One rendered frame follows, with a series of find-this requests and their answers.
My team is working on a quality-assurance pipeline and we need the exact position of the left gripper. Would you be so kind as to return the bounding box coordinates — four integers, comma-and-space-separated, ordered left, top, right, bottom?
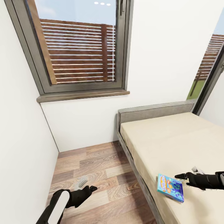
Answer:
74, 185, 97, 208

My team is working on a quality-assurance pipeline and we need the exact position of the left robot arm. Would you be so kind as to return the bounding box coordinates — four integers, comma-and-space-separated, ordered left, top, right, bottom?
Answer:
36, 176, 97, 224

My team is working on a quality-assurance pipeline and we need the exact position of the board game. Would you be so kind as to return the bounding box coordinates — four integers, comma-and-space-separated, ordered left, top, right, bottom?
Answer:
157, 174, 184, 203

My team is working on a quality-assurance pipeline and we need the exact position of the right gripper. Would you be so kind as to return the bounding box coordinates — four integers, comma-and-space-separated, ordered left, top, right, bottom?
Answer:
175, 172, 214, 190

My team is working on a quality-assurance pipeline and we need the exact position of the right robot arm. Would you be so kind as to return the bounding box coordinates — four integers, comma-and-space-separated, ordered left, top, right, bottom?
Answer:
175, 166, 224, 190

